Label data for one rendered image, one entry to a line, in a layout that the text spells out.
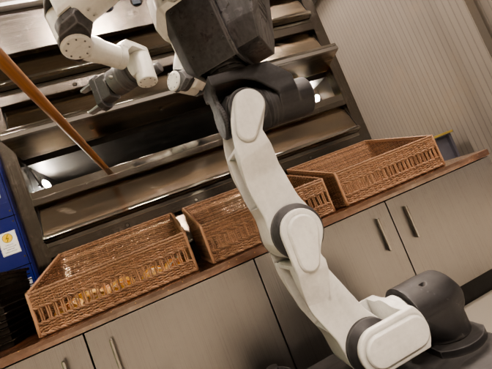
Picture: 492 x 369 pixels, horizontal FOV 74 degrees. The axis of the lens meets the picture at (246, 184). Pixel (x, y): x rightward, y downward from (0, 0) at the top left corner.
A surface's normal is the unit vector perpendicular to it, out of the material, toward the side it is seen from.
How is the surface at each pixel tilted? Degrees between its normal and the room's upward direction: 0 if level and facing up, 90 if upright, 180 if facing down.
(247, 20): 116
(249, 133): 90
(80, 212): 70
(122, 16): 90
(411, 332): 90
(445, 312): 90
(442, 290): 58
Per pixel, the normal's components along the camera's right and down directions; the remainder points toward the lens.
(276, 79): 0.21, -0.16
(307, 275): 0.29, 0.26
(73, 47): 0.49, 0.83
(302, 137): 0.07, -0.48
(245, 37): -0.15, 0.47
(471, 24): -0.90, 0.33
